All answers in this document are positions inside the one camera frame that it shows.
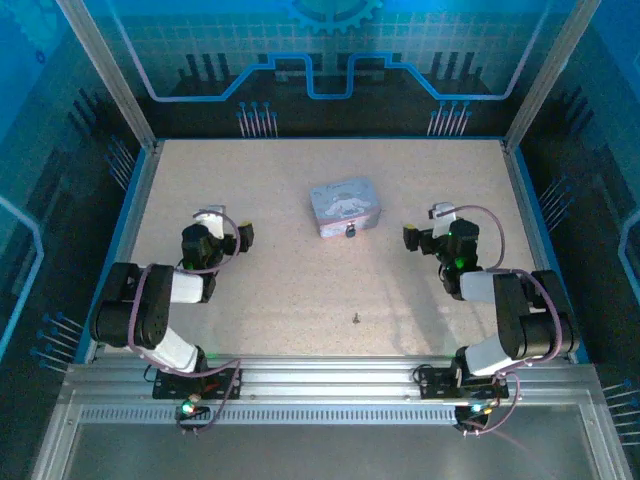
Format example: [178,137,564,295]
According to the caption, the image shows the lavender cartoon tin box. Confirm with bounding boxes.
[308,176,383,239]

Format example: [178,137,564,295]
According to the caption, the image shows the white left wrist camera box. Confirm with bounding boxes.
[193,203,227,241]

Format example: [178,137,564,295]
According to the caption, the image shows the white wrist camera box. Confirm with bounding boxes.
[428,201,458,239]
[193,203,227,241]

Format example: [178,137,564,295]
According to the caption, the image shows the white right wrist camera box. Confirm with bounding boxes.
[428,201,458,239]

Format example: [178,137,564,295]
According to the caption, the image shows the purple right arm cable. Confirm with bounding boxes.
[449,204,564,436]

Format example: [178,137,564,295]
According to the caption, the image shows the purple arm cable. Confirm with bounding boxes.
[449,204,564,436]
[127,209,246,436]

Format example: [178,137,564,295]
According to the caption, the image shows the aluminium side rail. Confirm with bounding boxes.
[88,139,164,362]
[499,139,579,364]

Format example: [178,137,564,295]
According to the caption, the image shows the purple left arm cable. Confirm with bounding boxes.
[127,209,246,436]

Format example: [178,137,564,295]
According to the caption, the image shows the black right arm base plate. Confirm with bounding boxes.
[416,366,511,401]

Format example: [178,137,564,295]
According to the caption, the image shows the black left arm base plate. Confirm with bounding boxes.
[152,366,244,401]

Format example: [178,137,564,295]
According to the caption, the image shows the aluminium mounting rail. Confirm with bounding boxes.
[59,353,601,407]

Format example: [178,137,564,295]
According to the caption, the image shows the slotted grey cable duct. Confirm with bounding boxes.
[78,406,467,427]

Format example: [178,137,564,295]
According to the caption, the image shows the aluminium frame post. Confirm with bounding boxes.
[54,0,162,151]
[501,0,602,151]

